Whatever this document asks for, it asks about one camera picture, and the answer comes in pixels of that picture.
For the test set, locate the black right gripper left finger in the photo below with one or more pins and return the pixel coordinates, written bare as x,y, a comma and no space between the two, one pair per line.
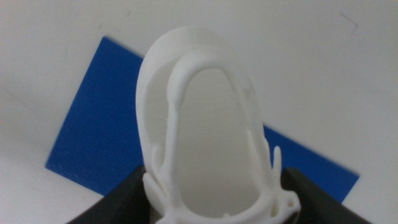
124,205

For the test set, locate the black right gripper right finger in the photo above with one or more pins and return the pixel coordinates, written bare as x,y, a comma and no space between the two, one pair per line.
317,202

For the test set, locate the blue rectangular mat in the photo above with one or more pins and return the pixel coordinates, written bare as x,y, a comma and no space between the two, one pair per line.
99,124

